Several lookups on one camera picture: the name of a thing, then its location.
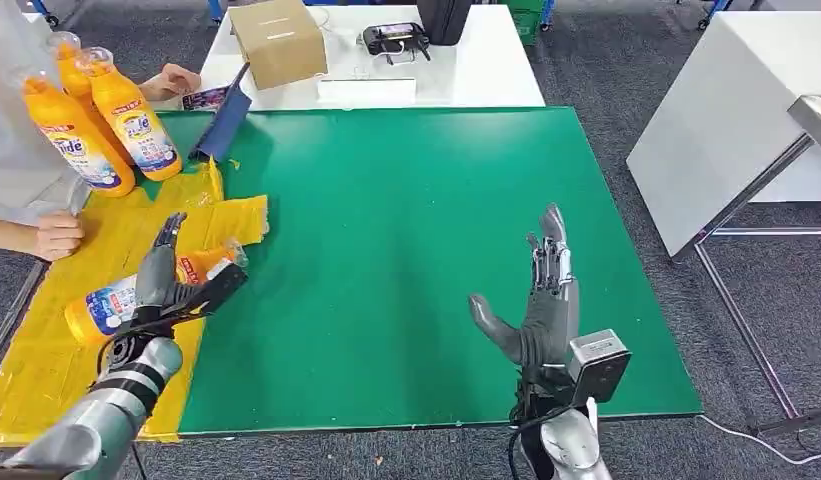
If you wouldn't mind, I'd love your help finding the person's left hand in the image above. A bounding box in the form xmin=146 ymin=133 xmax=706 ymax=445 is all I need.
xmin=139 ymin=63 xmax=203 ymax=103

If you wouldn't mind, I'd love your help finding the person's right hand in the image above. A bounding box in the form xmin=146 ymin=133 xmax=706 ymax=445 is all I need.
xmin=28 ymin=210 xmax=86 ymax=262

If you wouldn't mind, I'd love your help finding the robot left hand grey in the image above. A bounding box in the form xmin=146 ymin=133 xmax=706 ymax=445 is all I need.
xmin=126 ymin=211 xmax=189 ymax=337

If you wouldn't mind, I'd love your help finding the robot right hand grey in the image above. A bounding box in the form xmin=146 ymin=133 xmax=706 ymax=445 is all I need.
xmin=468 ymin=203 xmax=582 ymax=371

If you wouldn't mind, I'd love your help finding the orange drink bottle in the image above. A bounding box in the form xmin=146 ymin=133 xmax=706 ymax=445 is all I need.
xmin=47 ymin=31 xmax=134 ymax=167
xmin=64 ymin=239 xmax=250 ymax=346
xmin=77 ymin=47 xmax=184 ymax=183
xmin=12 ymin=66 xmax=137 ymax=199

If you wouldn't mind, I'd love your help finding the smartphone with lit screen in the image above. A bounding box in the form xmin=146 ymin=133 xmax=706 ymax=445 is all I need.
xmin=181 ymin=86 xmax=231 ymax=112

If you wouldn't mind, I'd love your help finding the blue folding tablet cover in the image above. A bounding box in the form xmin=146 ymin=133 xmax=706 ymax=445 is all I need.
xmin=189 ymin=62 xmax=253 ymax=164

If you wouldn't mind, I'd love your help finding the person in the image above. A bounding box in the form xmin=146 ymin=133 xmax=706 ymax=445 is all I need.
xmin=0 ymin=0 xmax=93 ymax=228

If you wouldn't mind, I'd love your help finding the brown cardboard box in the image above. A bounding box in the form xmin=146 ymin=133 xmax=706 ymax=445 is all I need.
xmin=228 ymin=0 xmax=329 ymax=92

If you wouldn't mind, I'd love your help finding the yellow sheet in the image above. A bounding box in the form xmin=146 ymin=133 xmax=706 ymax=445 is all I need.
xmin=0 ymin=157 xmax=271 ymax=448

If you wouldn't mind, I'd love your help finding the green mat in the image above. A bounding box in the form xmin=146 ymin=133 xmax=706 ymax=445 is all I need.
xmin=136 ymin=107 xmax=704 ymax=437

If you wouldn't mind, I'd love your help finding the flat white box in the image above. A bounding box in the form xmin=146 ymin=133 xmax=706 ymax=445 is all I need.
xmin=316 ymin=77 xmax=418 ymax=107

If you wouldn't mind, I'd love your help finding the black handheld controller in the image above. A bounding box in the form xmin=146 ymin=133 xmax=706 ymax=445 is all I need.
xmin=361 ymin=22 xmax=432 ymax=66

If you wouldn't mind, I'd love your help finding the white side table top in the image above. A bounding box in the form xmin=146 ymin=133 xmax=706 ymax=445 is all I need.
xmin=625 ymin=10 xmax=821 ymax=258

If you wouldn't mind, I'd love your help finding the black bag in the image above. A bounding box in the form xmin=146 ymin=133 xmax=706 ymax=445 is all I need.
xmin=416 ymin=0 xmax=474 ymax=47

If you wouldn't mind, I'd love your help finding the green crate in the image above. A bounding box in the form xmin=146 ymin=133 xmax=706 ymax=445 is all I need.
xmin=503 ymin=0 xmax=549 ymax=48

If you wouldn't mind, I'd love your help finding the grey metal bench corner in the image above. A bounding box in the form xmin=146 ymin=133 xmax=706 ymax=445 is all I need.
xmin=787 ymin=94 xmax=821 ymax=159

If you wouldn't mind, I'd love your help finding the blue leg with castor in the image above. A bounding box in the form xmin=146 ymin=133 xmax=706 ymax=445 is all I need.
xmin=697 ymin=0 xmax=735 ymax=32

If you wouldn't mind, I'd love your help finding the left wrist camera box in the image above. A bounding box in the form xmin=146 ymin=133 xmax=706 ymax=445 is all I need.
xmin=159 ymin=263 xmax=250 ymax=327

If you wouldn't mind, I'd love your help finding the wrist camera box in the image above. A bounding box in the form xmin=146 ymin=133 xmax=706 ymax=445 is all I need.
xmin=159 ymin=263 xmax=250 ymax=327
xmin=567 ymin=329 xmax=633 ymax=406

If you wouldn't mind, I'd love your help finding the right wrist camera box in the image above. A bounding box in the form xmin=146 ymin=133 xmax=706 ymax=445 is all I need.
xmin=567 ymin=329 xmax=633 ymax=406

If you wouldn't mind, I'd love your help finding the grey metal table rail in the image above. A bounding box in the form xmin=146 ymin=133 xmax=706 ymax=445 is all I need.
xmin=0 ymin=260 xmax=51 ymax=382

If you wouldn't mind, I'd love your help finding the steel side table frame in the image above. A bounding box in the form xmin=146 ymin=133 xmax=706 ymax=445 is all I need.
xmin=673 ymin=134 xmax=821 ymax=439

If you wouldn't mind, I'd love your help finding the white floor cable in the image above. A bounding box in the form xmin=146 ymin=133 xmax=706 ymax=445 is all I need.
xmin=698 ymin=414 xmax=821 ymax=467

